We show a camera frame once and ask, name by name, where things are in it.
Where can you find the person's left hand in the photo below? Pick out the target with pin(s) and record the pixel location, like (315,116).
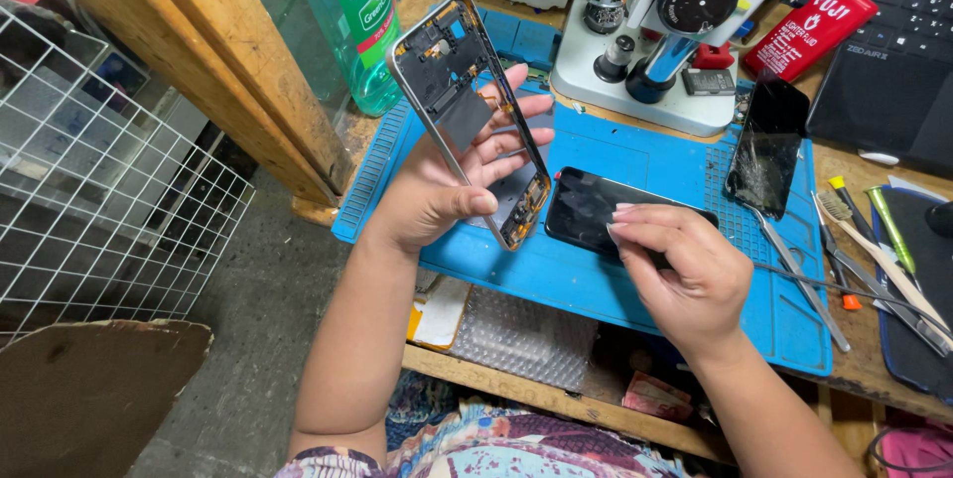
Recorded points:
(424,187)

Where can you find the person's right hand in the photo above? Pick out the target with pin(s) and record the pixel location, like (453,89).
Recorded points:
(692,284)

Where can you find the silver phone frame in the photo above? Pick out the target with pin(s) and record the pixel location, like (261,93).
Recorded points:
(439,61)

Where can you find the blue silicone repair mat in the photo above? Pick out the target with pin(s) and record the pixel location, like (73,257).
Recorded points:
(595,284)

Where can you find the long metal tweezers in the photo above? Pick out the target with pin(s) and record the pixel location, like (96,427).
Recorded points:
(800,281)

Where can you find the yellow and white box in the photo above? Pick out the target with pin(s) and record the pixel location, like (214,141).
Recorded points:
(438,313)

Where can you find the orange tipped black tool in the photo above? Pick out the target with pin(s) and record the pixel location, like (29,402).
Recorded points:
(837,269)

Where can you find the cracked black phone screen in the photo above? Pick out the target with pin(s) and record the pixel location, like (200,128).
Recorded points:
(767,143)

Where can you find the green clear alcohol bottle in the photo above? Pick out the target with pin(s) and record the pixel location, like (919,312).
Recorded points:
(357,31)

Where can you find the yellow tipped black screwdriver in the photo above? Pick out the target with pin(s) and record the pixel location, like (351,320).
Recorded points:
(849,206)

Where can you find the bubble wrap sheet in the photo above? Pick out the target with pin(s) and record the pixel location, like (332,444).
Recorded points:
(521,336)

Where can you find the small grey phone battery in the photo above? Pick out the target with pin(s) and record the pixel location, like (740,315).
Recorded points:
(709,81)

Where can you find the green pry tool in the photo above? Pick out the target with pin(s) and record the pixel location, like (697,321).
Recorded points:
(890,228)

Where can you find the flat metal spudger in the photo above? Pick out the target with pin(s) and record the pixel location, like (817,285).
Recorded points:
(901,318)

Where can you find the white stereo microscope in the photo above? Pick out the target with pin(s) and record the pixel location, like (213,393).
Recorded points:
(655,76)

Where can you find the red plastic part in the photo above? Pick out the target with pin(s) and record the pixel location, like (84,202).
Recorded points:
(713,57)

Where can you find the black mat with blue edge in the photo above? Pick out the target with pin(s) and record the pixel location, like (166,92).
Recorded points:
(919,359)

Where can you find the black computer mouse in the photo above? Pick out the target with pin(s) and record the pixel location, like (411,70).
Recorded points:
(940,219)

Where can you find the person's patterned clothing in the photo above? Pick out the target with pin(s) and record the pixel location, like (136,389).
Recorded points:
(484,441)

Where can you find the red lighter fluid bottle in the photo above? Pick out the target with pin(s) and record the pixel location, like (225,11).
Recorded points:
(808,31)

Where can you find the pink cloth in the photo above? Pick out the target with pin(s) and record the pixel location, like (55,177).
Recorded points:
(919,452)

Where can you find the black laptop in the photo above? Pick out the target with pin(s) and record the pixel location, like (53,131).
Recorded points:
(886,76)

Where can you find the brown cardboard piece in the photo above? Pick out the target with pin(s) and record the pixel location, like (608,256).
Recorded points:
(89,403)

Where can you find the wooden post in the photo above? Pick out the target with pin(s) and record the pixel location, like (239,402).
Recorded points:
(201,53)

